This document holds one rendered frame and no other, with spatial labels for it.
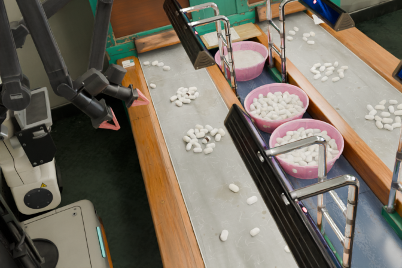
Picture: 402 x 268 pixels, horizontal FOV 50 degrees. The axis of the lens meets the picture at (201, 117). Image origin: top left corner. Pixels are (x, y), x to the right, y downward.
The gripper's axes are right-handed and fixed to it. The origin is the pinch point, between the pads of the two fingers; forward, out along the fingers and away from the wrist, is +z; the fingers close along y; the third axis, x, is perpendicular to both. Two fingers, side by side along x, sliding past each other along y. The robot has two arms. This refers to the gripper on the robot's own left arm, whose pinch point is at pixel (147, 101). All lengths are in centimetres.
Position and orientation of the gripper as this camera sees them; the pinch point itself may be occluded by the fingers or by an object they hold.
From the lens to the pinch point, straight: 188.2
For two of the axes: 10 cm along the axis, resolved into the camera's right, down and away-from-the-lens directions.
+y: -2.5, -5.5, 8.0
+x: -5.1, 7.8, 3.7
